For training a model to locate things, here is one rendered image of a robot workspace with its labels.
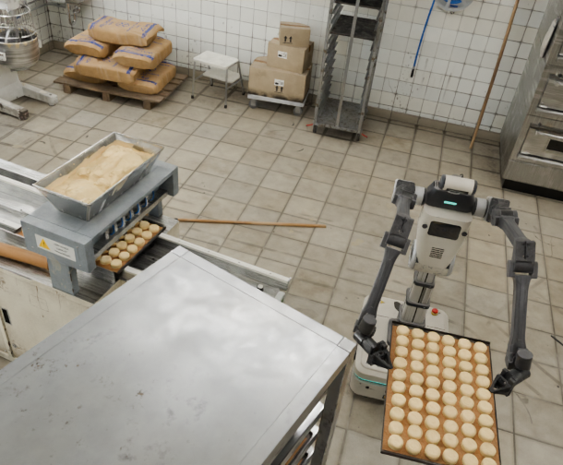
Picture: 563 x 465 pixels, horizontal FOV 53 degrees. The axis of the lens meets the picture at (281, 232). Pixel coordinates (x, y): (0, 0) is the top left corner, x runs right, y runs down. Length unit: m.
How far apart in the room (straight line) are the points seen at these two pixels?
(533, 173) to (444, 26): 1.70
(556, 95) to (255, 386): 4.47
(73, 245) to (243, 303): 1.35
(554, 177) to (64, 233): 4.32
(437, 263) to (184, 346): 2.00
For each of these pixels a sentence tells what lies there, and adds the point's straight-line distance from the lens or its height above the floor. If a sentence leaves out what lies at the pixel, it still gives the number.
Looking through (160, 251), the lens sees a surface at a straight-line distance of 2.87.
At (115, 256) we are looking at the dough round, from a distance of 2.76.
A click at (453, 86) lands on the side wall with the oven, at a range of 6.27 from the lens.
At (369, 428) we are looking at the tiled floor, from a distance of 3.30.
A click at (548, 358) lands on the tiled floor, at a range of 4.08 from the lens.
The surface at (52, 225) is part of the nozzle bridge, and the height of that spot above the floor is 1.18.
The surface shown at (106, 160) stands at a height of 1.29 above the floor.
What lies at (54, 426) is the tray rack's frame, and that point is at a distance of 1.06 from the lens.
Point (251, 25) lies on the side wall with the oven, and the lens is 6.47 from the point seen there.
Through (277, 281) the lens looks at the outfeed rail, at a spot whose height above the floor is 0.88.
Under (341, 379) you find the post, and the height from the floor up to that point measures 1.73.
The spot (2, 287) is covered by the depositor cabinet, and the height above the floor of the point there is 0.68.
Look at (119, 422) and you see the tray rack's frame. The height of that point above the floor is 1.82.
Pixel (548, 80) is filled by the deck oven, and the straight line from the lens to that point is 5.19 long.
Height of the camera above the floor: 2.67
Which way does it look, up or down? 37 degrees down
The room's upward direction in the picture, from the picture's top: 7 degrees clockwise
